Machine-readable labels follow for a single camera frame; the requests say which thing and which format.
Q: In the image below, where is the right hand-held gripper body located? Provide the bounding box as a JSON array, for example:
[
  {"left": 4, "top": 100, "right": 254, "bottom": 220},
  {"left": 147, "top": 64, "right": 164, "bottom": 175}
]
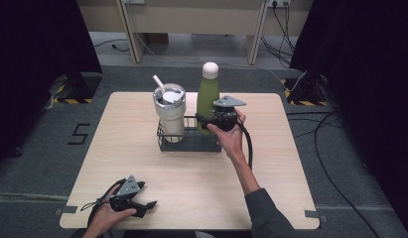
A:
[{"left": 204, "top": 95, "right": 247, "bottom": 133}]

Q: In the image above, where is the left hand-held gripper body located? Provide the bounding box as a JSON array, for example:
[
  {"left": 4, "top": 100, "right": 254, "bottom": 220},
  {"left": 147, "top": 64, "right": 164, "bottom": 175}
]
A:
[{"left": 107, "top": 175, "right": 147, "bottom": 212}]

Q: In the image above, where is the black wire basket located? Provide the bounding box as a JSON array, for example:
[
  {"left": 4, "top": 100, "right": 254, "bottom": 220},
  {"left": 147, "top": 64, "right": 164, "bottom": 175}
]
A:
[{"left": 156, "top": 114, "right": 224, "bottom": 154}]

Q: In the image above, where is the green bottle with white cap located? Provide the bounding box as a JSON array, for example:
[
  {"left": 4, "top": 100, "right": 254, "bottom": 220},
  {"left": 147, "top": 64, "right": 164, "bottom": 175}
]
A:
[{"left": 196, "top": 61, "right": 221, "bottom": 136}]

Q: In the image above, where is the white tumbler with straw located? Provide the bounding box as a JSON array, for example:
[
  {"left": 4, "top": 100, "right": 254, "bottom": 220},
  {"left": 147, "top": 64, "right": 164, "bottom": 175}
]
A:
[{"left": 152, "top": 74, "right": 188, "bottom": 144}]

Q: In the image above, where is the person's right hand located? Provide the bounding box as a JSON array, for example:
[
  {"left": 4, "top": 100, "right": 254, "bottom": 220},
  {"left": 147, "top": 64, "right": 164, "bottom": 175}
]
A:
[{"left": 206, "top": 108, "right": 248, "bottom": 161}]

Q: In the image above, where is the person's left hand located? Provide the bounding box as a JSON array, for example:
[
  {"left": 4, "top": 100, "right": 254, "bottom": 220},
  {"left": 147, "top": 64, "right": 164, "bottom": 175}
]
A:
[{"left": 86, "top": 184, "right": 138, "bottom": 233}]

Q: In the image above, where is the grey tape piece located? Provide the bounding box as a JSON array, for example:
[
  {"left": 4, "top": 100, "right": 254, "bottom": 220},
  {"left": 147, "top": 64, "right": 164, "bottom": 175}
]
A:
[
  {"left": 54, "top": 205, "right": 78, "bottom": 216},
  {"left": 304, "top": 209, "right": 329, "bottom": 223}
]

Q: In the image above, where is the black stand base striped tape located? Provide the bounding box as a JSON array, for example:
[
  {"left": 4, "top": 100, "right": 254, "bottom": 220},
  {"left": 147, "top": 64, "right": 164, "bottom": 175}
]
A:
[
  {"left": 280, "top": 76, "right": 329, "bottom": 108},
  {"left": 48, "top": 70, "right": 104, "bottom": 105}
]

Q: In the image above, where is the beige desk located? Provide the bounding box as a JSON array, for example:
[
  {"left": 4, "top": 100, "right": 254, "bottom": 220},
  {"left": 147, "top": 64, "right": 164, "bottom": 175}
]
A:
[{"left": 76, "top": 0, "right": 315, "bottom": 66}]

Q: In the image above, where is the black curtain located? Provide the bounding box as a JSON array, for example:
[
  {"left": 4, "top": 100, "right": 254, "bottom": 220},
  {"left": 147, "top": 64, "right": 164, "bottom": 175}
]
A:
[
  {"left": 288, "top": 0, "right": 408, "bottom": 229},
  {"left": 0, "top": 0, "right": 104, "bottom": 168}
]

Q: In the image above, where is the left hand-held gripper cable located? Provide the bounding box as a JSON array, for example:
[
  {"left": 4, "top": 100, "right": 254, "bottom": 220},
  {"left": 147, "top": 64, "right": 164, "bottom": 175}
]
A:
[{"left": 79, "top": 178, "right": 127, "bottom": 229}]

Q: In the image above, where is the hand-held gripper cable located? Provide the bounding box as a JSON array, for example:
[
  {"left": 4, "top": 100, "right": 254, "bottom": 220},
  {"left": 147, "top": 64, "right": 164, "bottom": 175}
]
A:
[
  {"left": 235, "top": 116, "right": 254, "bottom": 171},
  {"left": 79, "top": 178, "right": 127, "bottom": 229}
]

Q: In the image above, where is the right hand-held gripper cable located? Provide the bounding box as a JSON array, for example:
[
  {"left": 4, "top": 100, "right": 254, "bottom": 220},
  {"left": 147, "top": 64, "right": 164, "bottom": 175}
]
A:
[{"left": 235, "top": 116, "right": 254, "bottom": 171}]

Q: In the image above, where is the black cable bundle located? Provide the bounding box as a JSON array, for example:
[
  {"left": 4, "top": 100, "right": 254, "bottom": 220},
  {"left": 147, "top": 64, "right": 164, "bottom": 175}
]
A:
[{"left": 259, "top": 2, "right": 297, "bottom": 69}]

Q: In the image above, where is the short black floor cable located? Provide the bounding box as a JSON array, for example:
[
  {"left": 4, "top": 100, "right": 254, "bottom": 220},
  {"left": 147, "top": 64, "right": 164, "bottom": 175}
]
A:
[{"left": 93, "top": 38, "right": 131, "bottom": 54}]

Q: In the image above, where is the long black floor cable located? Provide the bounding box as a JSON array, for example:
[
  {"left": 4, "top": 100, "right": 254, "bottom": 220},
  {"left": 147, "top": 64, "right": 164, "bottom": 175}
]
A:
[{"left": 285, "top": 110, "right": 382, "bottom": 238}]

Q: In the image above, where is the white wall socket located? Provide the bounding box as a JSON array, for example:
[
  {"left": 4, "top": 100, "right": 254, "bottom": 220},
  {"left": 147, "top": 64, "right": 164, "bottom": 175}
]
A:
[{"left": 267, "top": 0, "right": 292, "bottom": 9}]

